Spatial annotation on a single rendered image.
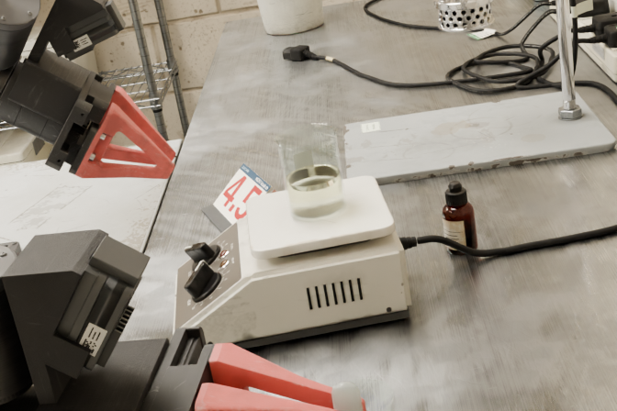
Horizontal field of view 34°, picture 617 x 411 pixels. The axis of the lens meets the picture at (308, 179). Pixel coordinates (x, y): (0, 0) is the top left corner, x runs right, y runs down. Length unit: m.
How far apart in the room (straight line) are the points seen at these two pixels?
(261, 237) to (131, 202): 0.40
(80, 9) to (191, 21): 2.42
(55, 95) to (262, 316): 0.25
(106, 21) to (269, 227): 0.22
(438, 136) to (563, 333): 0.46
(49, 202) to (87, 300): 0.82
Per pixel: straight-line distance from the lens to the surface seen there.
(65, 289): 0.47
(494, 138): 1.20
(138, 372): 0.51
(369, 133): 1.26
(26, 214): 1.27
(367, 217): 0.84
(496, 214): 1.03
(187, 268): 0.94
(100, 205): 1.23
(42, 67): 0.87
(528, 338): 0.82
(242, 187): 1.11
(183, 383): 0.50
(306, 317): 0.84
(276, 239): 0.83
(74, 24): 0.86
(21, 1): 0.83
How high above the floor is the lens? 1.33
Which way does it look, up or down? 22 degrees down
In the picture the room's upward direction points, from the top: 10 degrees counter-clockwise
